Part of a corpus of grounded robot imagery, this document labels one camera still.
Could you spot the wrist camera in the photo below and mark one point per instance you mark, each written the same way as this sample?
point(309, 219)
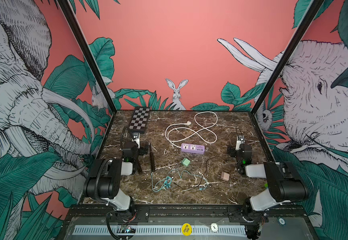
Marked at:
point(136, 138)
point(240, 140)

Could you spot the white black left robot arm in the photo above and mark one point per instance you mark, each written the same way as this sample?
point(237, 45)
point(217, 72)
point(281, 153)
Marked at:
point(104, 178)

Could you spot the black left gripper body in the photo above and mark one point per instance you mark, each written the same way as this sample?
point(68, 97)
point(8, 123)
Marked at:
point(142, 150)

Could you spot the purple power strip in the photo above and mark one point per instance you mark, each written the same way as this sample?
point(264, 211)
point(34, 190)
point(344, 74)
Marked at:
point(193, 149)

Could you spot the green charger plug adapter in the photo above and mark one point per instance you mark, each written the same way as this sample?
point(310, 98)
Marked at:
point(185, 162)

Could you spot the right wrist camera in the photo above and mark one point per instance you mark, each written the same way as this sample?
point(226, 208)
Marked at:
point(240, 140)

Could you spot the white slotted rail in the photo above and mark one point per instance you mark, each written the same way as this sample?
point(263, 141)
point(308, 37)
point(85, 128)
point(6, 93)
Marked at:
point(145, 230)

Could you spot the black white checkerboard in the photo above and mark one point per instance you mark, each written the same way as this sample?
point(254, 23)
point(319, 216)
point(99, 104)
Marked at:
point(139, 121)

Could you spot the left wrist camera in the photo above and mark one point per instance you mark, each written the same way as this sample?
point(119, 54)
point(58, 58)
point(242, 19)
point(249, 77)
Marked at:
point(136, 138)

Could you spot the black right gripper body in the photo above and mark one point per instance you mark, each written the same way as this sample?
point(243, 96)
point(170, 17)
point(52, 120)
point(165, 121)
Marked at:
point(236, 153)

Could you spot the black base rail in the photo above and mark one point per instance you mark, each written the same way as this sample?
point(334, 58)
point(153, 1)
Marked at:
point(146, 213)

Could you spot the yellow round sticker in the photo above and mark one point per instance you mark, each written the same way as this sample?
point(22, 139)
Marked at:
point(186, 229)

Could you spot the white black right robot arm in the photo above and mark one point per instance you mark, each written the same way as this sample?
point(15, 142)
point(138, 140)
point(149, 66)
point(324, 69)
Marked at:
point(284, 183)

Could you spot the pink cube block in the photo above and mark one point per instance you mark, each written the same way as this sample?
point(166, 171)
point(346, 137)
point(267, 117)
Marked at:
point(225, 176)

